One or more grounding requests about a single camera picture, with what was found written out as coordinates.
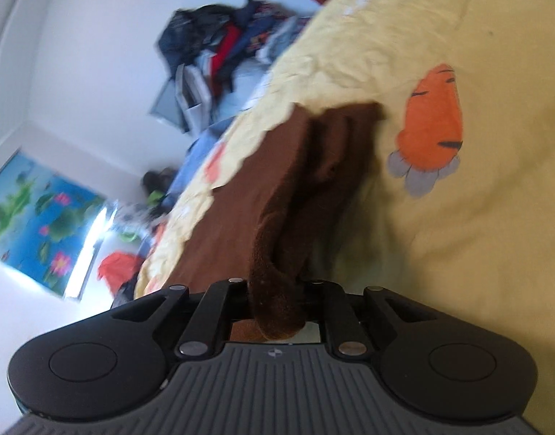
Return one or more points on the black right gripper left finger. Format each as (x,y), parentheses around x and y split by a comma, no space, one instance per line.
(209,328)

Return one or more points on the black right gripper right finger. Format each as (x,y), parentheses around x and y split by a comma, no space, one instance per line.
(327,305)

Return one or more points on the brown knit sweater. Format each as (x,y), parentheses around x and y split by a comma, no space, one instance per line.
(264,222)

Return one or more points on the pile of mixed clothes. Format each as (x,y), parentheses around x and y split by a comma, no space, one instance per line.
(218,55)

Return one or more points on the orange red cloth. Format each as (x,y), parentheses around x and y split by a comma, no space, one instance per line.
(118,268)

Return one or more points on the green plastic object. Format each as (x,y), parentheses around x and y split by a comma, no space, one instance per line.
(154,198)

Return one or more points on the blue quilted blanket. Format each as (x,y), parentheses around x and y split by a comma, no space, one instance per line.
(195,157)

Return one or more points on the yellow floral bed quilt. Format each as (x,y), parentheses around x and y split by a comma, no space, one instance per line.
(458,207)

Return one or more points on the grey flat monitor screen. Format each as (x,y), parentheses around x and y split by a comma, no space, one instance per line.
(166,107)

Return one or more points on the blue lotus wall picture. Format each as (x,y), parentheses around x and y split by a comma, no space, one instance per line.
(49,226)

